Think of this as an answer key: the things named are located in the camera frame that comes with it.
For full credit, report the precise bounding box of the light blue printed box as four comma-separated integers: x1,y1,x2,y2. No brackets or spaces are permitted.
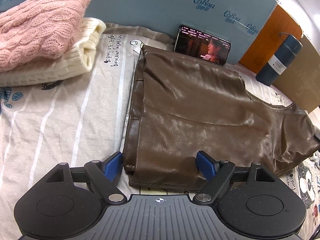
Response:
1,0,276,63

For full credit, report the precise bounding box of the dark blue thermos bottle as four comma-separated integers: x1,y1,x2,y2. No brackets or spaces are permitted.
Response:
255,33,303,86

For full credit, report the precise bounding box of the cream knit sweater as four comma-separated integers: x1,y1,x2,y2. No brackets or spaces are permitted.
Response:
1,17,106,87

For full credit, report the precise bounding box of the orange wooden board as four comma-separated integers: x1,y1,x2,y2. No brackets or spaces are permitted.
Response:
239,5,303,73

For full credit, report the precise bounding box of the pink knit sweater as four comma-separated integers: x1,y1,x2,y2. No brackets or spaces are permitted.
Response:
1,0,91,72

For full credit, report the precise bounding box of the brown leather jacket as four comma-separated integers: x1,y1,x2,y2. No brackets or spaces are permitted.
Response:
123,46,319,191

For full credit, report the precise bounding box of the printed white bed sheet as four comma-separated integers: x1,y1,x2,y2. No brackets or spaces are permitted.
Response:
0,21,320,240

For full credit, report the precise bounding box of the smartphone playing video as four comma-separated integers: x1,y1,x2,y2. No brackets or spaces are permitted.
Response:
174,25,231,66

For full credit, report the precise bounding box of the brown cardboard panel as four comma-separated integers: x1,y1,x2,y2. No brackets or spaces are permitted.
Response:
273,36,320,113

